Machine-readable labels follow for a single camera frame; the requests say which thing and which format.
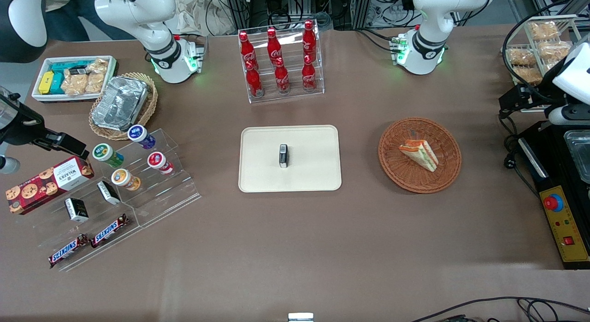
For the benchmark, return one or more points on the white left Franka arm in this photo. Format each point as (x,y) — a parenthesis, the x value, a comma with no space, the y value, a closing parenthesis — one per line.
(431,36)

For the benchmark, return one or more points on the black machine with yellow panel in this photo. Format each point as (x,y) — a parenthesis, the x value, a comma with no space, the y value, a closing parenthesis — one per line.
(553,165)

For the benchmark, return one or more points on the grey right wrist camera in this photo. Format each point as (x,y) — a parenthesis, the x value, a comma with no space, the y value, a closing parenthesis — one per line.
(8,165)

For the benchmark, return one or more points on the orange lid yogurt cup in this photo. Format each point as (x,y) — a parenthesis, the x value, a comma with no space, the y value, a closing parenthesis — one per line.
(124,179)

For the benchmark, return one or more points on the teal box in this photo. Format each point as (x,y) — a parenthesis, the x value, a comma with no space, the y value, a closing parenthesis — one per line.
(57,84)
(62,66)

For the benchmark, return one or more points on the crumpled beige paper bag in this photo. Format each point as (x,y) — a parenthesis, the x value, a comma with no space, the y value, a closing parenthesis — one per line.
(198,13)

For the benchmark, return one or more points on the light oval wicker basket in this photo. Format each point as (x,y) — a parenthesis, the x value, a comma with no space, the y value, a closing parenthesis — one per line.
(150,105)

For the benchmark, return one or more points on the purple lid yogurt cup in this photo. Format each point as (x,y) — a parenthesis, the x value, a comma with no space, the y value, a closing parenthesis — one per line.
(140,135)

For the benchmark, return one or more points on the yellow small box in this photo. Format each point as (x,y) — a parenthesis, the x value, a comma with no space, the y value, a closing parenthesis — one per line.
(46,83)

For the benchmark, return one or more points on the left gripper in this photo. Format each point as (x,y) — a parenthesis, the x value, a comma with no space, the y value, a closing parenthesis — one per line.
(531,94)

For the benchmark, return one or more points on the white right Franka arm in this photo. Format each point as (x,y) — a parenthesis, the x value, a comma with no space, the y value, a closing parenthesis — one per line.
(138,13)

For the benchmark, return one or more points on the clear acrylic bottle rack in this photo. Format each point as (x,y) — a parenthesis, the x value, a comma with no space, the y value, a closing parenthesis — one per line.
(318,93)

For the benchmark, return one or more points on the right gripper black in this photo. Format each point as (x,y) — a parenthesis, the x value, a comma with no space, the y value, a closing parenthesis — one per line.
(23,128)

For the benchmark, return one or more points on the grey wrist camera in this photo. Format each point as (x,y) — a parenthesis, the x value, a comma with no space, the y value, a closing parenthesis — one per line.
(8,165)
(569,114)

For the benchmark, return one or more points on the white plastic bin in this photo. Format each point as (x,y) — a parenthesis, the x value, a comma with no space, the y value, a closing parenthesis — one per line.
(41,98)

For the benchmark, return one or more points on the red lid yogurt cup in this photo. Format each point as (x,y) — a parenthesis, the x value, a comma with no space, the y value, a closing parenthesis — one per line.
(159,161)

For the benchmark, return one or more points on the Snickers bar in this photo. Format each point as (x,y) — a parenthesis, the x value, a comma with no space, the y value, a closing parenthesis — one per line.
(68,251)
(109,230)

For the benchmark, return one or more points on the clear bag of crackers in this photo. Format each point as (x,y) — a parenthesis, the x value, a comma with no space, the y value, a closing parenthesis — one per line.
(97,75)
(74,84)

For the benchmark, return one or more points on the red emergency stop button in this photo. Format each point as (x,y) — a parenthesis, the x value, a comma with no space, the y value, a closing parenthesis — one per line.
(553,202)

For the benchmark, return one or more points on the bagged fried snack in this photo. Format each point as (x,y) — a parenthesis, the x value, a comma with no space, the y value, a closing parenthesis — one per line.
(521,56)
(553,50)
(528,75)
(543,30)

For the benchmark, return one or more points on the red cola bottle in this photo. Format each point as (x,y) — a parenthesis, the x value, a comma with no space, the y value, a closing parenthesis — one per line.
(274,47)
(254,82)
(247,52)
(309,75)
(309,43)
(282,78)

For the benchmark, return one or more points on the small black grey packet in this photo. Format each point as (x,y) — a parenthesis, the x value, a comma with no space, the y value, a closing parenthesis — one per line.
(283,156)

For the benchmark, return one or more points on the small black snack packet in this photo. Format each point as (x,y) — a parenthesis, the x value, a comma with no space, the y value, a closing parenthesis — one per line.
(78,70)

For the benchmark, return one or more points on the aluminium foil tray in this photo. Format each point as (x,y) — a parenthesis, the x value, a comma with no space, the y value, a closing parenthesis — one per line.
(120,103)

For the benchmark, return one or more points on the red Walkers cookie box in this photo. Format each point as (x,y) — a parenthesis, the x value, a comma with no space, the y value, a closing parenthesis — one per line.
(46,183)

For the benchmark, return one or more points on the cream plastic tray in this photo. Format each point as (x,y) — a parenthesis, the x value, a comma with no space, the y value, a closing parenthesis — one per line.
(309,174)

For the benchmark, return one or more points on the brown round wicker basket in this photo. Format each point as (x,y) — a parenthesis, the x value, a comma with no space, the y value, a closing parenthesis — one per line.
(405,174)

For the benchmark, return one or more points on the clear acrylic stepped stand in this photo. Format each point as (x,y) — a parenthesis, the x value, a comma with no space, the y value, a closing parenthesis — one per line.
(170,197)

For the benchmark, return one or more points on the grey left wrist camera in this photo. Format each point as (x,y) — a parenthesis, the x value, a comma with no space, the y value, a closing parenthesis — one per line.
(569,114)

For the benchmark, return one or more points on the small black carton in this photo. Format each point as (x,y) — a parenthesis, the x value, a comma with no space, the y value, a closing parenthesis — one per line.
(76,210)
(109,193)

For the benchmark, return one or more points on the triangular sandwich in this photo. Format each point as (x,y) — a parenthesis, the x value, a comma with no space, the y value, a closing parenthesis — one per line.
(421,153)

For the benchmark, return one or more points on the shiny metal tray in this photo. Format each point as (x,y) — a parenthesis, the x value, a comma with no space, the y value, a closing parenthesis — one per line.
(581,156)

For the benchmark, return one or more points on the green lid yogurt cup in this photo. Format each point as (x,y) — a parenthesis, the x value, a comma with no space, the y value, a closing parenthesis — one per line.
(106,153)

